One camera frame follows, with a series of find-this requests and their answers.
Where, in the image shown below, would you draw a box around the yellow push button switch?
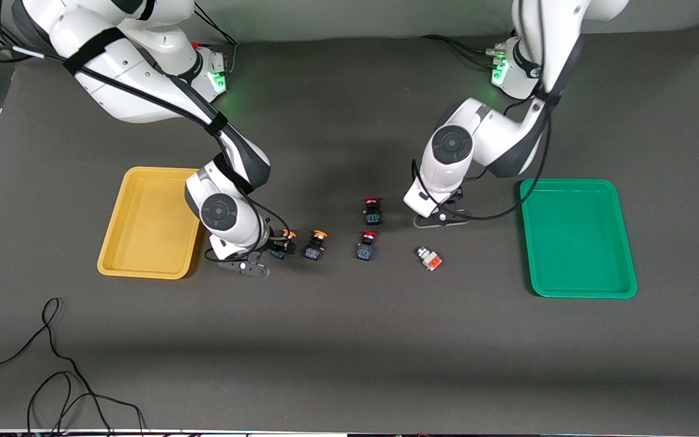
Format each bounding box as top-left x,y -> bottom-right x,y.
272,229 -> 297,260
304,229 -> 329,262

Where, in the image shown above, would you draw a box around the button switch with orange block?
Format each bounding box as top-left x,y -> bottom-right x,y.
416,246 -> 444,272

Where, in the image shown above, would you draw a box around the dark grey table mat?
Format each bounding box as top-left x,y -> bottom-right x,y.
0,27 -> 699,435

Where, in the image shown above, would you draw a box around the yellow plastic tray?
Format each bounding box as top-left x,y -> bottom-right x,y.
97,166 -> 211,280

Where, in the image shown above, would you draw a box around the green plastic tray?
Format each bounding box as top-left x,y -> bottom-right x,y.
519,178 -> 638,299

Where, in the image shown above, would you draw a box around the red push button switch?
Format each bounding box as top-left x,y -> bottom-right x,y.
362,195 -> 383,226
356,230 -> 378,262

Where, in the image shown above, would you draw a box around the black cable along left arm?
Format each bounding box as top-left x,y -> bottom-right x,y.
410,0 -> 575,222

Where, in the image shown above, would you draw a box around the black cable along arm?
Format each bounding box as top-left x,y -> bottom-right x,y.
0,0 -> 292,262
410,0 -> 575,222

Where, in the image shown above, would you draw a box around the black left arm base cables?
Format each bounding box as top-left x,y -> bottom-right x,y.
419,35 -> 505,67

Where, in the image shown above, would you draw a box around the black arm base cables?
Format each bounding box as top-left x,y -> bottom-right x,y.
419,35 -> 505,67
195,5 -> 238,75

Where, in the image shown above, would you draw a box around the black right arm base cables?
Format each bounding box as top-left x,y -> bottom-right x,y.
195,5 -> 238,75

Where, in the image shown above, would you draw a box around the black cable along right arm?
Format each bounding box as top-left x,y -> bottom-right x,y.
0,0 -> 292,262

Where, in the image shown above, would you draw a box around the loose black cable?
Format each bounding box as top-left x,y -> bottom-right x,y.
0,297 -> 147,436

